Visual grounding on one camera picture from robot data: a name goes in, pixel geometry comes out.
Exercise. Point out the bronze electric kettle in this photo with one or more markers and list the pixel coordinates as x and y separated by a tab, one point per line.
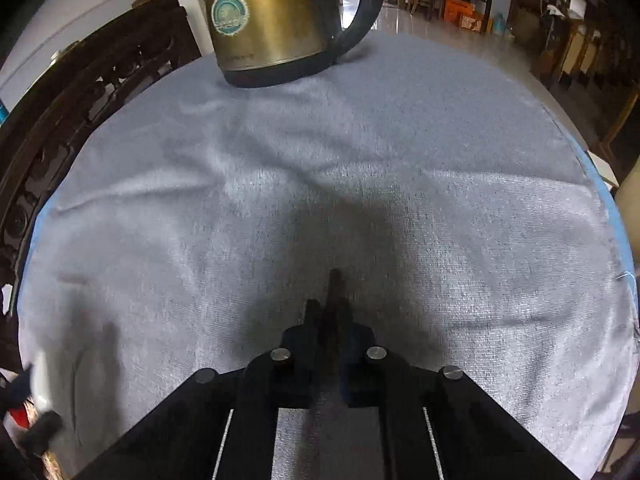
270	15

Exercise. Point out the blue table cover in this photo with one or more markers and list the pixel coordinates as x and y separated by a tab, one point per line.
607	200

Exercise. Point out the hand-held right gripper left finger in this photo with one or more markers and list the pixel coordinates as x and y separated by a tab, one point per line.
311	320

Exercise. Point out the grey tablecloth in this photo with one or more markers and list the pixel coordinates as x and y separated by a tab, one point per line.
350	170

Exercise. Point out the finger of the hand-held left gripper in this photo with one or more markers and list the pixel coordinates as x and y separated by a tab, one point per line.
41	431

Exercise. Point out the carved wooden sideboard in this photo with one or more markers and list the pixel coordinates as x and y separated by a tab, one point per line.
75	105

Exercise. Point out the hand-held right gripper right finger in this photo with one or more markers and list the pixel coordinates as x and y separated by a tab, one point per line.
345	322

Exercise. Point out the blue water jug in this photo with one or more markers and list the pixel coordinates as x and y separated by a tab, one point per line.
500	24

